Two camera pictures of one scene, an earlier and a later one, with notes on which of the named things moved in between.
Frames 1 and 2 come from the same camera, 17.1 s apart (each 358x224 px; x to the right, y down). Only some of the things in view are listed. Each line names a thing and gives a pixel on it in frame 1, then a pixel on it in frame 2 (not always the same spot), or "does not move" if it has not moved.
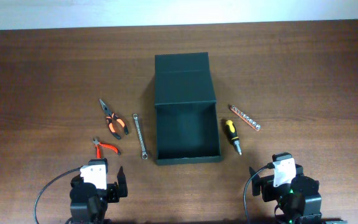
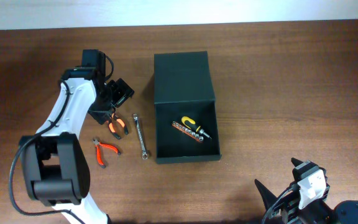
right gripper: x=266 y=183 -> x=291 y=206
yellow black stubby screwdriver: x=232 y=134 -> x=188 y=121
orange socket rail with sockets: x=245 y=118 -> x=188 y=132
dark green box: x=187 y=124 does not move
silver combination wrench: x=145 y=155 does not move
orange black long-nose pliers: x=119 y=120 does not move
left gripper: x=114 y=193 -> x=123 y=91
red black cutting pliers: x=98 y=147 does not move
